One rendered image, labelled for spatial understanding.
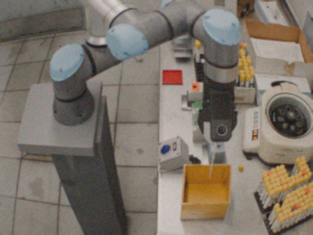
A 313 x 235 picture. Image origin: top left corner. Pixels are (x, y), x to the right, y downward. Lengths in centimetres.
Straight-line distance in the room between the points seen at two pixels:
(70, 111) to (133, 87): 146
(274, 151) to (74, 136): 61
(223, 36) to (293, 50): 93
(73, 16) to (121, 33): 249
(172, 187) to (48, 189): 122
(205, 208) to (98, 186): 56
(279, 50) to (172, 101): 51
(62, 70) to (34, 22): 214
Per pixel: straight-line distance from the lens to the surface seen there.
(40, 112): 148
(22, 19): 340
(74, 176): 159
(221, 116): 93
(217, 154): 126
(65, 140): 138
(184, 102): 148
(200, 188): 129
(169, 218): 124
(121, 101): 274
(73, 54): 130
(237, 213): 126
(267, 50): 168
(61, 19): 333
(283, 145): 129
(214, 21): 82
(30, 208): 236
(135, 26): 83
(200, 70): 159
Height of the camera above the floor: 196
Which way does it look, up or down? 48 degrees down
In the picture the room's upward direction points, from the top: 2 degrees counter-clockwise
